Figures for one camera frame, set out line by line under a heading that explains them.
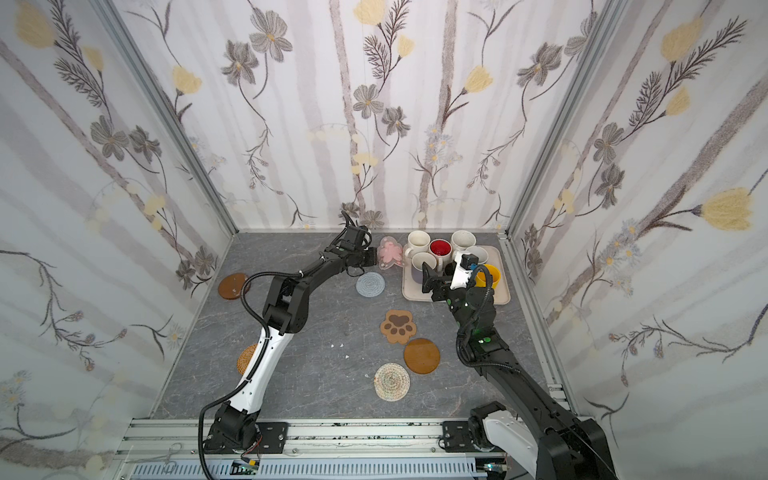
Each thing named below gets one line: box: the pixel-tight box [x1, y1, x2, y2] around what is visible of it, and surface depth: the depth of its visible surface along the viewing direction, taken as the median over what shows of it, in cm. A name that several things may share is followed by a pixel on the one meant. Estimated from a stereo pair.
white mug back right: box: [451, 230, 477, 255], surface depth 110 cm
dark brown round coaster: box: [218, 273, 251, 300], surface depth 107 cm
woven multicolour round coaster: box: [373, 362, 411, 401], surface depth 85 cm
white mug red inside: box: [429, 238, 453, 272], surface depth 107 cm
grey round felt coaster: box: [356, 272, 385, 298], surface depth 106 cm
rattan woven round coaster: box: [236, 343, 258, 375], surface depth 89 cm
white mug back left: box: [404, 230, 431, 259], surface depth 107 cm
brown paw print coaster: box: [380, 309, 417, 345], surface depth 95 cm
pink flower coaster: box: [377, 236, 404, 270], surface depth 109 cm
